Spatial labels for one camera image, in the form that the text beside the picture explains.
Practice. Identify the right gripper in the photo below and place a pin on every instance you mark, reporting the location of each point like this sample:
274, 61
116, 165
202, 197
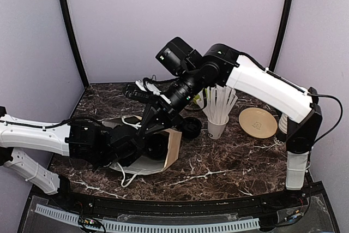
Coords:
166, 111

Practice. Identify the stack of black lids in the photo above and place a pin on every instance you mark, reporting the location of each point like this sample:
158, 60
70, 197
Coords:
191, 128

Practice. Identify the brown paper bag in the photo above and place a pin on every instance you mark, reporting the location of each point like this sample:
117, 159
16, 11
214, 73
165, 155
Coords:
143, 165

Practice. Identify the stack of paper cups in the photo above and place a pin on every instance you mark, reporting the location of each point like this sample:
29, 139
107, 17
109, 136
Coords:
281, 133

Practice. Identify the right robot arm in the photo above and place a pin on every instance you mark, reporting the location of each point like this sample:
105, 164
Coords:
224, 66

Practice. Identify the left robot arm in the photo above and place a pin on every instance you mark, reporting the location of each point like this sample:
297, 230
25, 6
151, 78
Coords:
79, 137

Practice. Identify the green bowl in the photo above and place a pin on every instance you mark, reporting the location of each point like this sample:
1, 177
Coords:
198, 100

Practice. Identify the white cup holding straws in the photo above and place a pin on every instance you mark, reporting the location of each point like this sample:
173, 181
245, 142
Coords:
216, 128

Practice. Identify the bundle of white wrapped straws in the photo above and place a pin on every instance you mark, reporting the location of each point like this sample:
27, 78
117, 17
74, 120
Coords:
218, 102

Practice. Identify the beige plate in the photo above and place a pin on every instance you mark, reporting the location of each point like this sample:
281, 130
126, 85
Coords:
258, 123

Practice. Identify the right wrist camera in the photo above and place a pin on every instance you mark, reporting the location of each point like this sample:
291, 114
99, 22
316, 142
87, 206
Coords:
144, 91

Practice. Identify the left black frame post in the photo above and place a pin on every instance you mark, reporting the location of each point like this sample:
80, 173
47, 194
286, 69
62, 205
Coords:
73, 43

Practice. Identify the black frame post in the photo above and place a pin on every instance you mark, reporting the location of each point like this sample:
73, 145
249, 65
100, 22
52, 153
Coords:
73, 43
280, 35

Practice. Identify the right black frame post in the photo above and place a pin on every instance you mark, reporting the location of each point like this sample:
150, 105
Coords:
280, 35

